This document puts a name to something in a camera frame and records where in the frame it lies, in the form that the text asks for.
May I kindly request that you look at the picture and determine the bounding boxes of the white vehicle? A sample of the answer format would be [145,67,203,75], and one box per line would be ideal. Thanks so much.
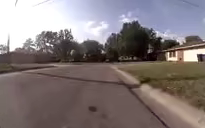
[117,55,142,63]

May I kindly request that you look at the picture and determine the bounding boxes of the row of trees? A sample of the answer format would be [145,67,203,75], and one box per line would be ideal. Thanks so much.
[0,20,182,64]

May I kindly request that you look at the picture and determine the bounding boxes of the grey asphalt road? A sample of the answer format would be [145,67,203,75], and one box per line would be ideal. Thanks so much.
[0,62,168,128]

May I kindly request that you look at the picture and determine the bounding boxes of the pale concrete kerb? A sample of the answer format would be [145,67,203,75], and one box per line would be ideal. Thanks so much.
[109,64,205,128]

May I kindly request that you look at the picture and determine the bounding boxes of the green grass lawn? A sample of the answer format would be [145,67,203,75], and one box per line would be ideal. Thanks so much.
[0,63,55,76]
[117,60,205,114]

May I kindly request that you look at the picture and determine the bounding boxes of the long fence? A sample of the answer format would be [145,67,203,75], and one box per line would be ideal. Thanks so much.
[0,52,55,65]

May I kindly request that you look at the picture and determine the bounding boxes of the pale low-roofed house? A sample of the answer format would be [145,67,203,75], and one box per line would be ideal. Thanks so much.
[162,40,205,64]

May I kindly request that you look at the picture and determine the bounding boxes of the utility pole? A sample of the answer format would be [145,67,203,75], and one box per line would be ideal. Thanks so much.
[6,33,11,65]

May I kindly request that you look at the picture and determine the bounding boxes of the overhead wires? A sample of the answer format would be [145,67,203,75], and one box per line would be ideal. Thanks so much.
[13,0,205,16]

